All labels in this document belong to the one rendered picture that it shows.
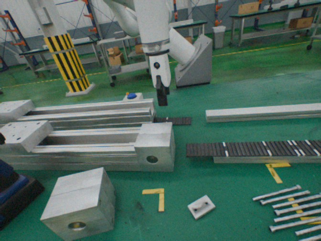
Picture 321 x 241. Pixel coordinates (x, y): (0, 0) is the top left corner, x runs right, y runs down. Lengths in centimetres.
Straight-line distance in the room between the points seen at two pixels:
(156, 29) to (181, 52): 49
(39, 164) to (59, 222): 28
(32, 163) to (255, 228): 62
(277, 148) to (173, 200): 29
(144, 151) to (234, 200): 23
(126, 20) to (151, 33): 45
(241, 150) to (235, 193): 11
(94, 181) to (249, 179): 35
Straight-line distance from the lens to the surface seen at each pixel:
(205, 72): 94
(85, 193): 37
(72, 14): 897
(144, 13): 49
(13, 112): 89
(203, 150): 46
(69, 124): 74
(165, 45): 50
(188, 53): 96
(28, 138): 60
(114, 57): 553
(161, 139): 41
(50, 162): 62
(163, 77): 50
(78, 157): 52
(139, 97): 74
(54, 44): 371
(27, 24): 1011
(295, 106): 71
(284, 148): 51
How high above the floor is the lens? 114
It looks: 33 degrees down
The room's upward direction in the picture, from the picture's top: 10 degrees counter-clockwise
